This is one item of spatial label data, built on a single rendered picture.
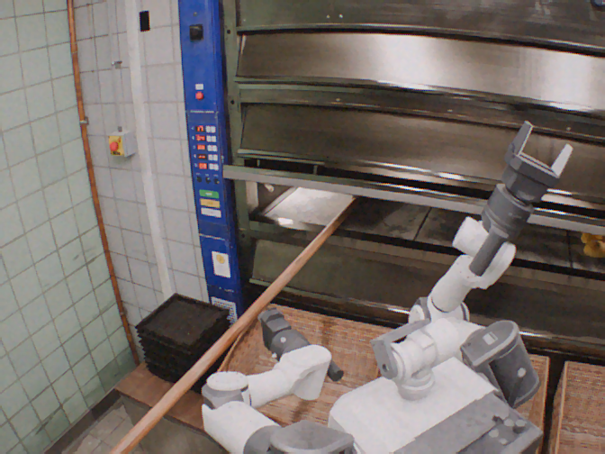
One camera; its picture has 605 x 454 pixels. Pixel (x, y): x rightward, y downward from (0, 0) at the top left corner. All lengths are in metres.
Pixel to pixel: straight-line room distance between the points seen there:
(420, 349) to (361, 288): 1.08
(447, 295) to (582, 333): 0.80
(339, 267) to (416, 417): 1.11
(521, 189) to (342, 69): 0.80
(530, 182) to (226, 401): 0.67
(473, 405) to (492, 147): 0.90
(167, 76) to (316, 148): 0.66
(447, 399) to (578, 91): 0.96
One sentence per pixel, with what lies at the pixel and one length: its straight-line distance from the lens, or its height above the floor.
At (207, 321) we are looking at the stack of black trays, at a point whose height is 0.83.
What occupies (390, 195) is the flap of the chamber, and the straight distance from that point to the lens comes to 1.42.
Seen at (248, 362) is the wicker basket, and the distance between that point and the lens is 1.98.
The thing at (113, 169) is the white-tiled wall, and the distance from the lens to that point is 2.25.
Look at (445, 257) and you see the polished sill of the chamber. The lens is 1.63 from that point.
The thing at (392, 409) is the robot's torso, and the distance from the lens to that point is 0.76.
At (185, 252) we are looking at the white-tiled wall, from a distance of 2.13.
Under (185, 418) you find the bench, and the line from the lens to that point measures 1.89.
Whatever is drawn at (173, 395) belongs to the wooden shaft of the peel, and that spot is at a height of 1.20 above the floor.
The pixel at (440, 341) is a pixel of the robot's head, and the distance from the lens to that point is 0.72.
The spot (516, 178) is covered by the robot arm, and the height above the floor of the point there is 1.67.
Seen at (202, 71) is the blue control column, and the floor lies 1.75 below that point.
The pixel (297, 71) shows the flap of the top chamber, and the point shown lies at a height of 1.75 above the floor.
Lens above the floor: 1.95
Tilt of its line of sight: 26 degrees down
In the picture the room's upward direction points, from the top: 2 degrees counter-clockwise
